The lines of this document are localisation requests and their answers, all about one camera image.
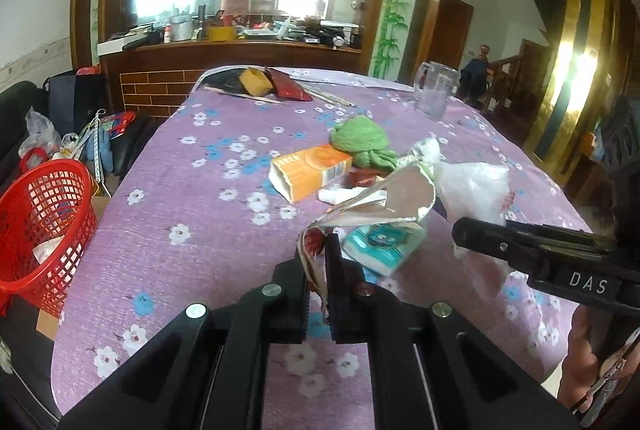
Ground red snack packet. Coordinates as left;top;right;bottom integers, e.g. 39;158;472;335
345;166;387;189

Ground wooden stair railing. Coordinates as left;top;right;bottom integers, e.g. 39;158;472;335
479;43;532;116

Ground purple floral tablecloth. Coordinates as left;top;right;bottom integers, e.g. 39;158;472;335
52;66;594;430

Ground paper-wrapped chopsticks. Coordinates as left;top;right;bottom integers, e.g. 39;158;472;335
299;82;346;105
312;85;359;108

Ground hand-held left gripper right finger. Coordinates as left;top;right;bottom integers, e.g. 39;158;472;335
325;232;582;430

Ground wooden door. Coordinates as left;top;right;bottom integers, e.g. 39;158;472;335
432;0;475;71

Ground dark jacket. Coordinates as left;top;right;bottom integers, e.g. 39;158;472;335
458;57;494;99

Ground white sock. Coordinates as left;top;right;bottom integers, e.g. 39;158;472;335
318;186;362;204

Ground large red packet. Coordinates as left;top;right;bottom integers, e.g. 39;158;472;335
264;67;314;102

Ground clear glass mug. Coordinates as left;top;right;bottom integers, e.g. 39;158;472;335
413;61;461;120

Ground clear plastic bag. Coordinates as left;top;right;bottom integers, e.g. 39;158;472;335
18;106;64;159
399;137;512;301

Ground crumpled clear plastic bag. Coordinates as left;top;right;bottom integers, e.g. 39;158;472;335
18;106;64;159

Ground metal pot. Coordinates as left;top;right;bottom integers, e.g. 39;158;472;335
169;14;196;44

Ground wooden brick-pattern counter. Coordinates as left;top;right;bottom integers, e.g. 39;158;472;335
97;38;364;122

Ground gold pillar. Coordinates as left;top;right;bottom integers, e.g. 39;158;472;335
522;0;621;181

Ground dark paper bag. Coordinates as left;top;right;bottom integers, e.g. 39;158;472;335
47;72;109;137

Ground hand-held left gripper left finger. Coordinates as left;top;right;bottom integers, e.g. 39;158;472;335
59;255;310;430

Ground red plastic basket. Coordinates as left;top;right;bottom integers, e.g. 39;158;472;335
0;158;100;319

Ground orange carton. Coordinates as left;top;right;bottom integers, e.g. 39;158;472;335
268;144;354;204

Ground white flat box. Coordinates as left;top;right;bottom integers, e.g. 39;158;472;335
97;37;142;56

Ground green cloth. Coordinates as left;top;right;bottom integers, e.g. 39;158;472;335
328;114;400;171

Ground person's right forearm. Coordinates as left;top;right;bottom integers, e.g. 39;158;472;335
556;305;622;412

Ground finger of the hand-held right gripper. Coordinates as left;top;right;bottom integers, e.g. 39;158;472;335
451;216;617;256
454;239;627;309

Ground teal tissue packet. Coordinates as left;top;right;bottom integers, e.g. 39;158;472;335
342;222;429;276

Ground crinkled silver foil wrapper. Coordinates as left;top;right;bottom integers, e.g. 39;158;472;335
296;158;439;311

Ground black sofa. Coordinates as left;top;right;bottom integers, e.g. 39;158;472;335
0;81;152;430

